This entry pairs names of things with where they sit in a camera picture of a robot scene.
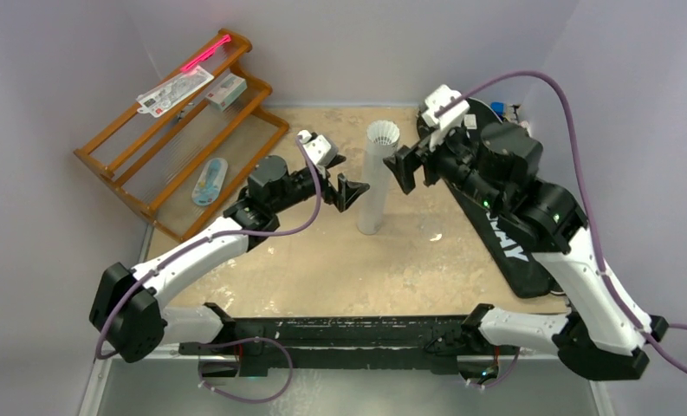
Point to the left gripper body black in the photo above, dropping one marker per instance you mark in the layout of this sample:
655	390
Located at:
303	186

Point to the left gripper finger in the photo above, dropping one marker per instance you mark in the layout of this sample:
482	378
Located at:
334	161
348	192

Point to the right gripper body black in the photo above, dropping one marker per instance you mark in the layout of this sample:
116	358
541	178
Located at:
425	163

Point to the white shuttlecock tube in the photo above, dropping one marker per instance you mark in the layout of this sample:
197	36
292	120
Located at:
376	174

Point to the black CROSSWAY racket bag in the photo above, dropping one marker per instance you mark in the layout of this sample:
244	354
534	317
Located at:
525	276

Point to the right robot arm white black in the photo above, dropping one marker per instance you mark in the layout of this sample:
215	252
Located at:
603	335

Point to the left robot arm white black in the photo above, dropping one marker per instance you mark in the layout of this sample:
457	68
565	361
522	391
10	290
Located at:
131	308

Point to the light blue blister pack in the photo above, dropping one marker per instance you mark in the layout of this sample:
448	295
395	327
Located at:
210	182

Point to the blue white small object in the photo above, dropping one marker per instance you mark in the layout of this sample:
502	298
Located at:
504	109

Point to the wooden rack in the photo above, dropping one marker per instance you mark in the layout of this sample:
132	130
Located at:
152	164

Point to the small teal white box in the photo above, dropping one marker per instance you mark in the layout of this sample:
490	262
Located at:
226	92

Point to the flat packaged item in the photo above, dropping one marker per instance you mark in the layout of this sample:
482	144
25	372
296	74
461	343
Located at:
167	95

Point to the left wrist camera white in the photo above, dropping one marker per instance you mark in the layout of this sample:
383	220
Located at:
321	150

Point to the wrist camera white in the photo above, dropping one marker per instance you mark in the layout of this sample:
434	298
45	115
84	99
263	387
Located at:
321	150
442	110

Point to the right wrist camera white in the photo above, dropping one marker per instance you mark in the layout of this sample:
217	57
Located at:
442	110

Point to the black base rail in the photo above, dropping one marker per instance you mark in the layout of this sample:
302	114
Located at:
437	343

